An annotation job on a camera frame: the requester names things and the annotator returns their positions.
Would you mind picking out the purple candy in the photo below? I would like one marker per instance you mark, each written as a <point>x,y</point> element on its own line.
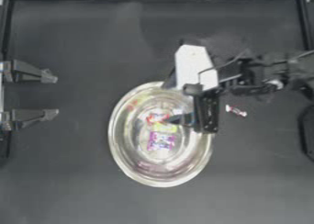
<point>161,146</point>

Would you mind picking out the steel bowl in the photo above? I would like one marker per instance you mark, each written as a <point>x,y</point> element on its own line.
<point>161,169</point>

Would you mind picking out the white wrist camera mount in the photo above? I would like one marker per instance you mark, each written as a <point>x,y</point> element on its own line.
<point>195,65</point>

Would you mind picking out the black white red candy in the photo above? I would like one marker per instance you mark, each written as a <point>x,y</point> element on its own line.
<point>235,110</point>

